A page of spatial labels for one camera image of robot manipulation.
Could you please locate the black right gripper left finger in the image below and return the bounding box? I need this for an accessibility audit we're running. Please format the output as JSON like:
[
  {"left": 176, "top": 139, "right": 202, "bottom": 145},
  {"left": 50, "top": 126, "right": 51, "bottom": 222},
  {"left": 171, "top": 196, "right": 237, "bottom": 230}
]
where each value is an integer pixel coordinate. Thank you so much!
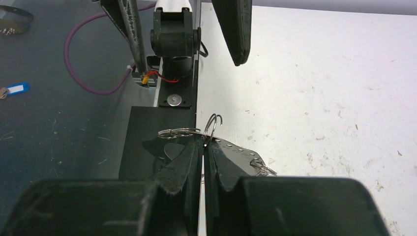
[{"left": 1, "top": 138, "right": 201, "bottom": 236}]

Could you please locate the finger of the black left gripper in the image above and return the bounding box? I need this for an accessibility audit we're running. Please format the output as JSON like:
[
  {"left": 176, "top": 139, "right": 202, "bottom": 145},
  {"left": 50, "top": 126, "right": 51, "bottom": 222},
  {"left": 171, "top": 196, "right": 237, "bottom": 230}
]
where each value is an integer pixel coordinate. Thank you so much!
[
  {"left": 211, "top": 0, "right": 252, "bottom": 66},
  {"left": 100, "top": 0, "right": 148, "bottom": 73}
]

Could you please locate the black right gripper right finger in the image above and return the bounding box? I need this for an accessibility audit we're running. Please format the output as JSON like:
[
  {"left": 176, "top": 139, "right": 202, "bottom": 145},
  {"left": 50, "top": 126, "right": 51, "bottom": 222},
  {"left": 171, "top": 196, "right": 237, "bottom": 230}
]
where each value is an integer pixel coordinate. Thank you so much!
[{"left": 204, "top": 141, "right": 389, "bottom": 236}]

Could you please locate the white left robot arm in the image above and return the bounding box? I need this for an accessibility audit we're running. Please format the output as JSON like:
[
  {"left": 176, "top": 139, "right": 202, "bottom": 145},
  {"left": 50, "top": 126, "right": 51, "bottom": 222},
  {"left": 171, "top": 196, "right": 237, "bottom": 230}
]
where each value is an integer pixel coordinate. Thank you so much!
[{"left": 100, "top": 0, "right": 252, "bottom": 79}]

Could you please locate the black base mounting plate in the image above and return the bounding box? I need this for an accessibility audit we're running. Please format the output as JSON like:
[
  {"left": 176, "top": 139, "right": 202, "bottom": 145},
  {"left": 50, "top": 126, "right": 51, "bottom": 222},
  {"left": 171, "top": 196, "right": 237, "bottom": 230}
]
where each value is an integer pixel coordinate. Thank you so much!
[{"left": 118, "top": 55, "right": 200, "bottom": 181}]

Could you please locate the blue key tag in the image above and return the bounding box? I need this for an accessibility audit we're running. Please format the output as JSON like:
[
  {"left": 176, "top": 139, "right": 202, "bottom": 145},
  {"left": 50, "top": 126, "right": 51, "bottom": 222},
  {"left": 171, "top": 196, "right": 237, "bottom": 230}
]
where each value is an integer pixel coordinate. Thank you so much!
[{"left": 0, "top": 83, "right": 30, "bottom": 100}]

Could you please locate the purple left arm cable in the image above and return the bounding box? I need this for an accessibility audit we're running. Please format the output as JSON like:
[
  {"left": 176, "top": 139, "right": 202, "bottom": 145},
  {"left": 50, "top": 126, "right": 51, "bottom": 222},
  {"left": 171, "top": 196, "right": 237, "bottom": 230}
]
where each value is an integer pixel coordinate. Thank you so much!
[{"left": 63, "top": 3, "right": 157, "bottom": 96}]

